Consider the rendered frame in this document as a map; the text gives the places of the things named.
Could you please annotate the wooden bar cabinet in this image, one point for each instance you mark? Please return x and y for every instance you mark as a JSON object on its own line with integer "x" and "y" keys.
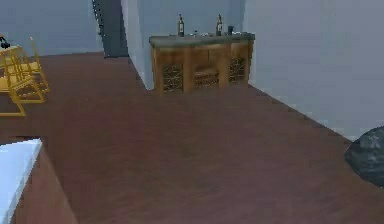
{"x": 191, "y": 63}

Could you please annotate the dark wine bottle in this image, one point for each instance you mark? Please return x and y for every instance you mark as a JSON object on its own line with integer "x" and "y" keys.
{"x": 180, "y": 27}
{"x": 219, "y": 26}

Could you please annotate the dark cup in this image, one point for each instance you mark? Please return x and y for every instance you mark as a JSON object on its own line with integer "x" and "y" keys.
{"x": 230, "y": 30}

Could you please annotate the dark grey door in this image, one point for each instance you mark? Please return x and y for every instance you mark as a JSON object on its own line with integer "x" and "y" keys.
{"x": 111, "y": 28}

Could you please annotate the yellow wooden chair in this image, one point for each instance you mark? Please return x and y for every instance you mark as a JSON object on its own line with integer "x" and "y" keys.
{"x": 20, "y": 78}

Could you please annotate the dark grey round cushion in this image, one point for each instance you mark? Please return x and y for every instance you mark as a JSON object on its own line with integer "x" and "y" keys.
{"x": 368, "y": 156}

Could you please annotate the white-topped brown counter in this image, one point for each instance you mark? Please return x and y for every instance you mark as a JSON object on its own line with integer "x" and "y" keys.
{"x": 20, "y": 186}

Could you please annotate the small black object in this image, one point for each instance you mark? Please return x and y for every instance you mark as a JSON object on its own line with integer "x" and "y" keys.
{"x": 4, "y": 43}

